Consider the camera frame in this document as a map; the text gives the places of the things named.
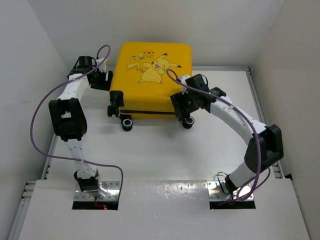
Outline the yellow suitcase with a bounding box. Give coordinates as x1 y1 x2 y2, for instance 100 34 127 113
107 42 192 132

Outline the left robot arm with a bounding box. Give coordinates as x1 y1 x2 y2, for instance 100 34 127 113
48 56 113 200

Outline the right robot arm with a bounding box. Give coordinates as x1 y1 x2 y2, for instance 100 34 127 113
167 69 284 195

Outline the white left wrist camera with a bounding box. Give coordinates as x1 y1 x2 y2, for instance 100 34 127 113
96 57 109 73

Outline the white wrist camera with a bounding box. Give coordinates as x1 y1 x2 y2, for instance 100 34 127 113
96 57 109 73
178 75 191 95

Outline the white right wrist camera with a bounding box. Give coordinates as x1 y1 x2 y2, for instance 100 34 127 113
178 75 191 95

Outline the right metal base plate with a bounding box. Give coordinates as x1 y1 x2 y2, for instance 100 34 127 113
207 180 255 202

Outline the metal base plate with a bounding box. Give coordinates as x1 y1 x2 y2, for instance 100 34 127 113
207 180 255 202
73 181 121 202

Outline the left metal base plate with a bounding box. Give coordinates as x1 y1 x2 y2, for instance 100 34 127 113
73 181 121 202

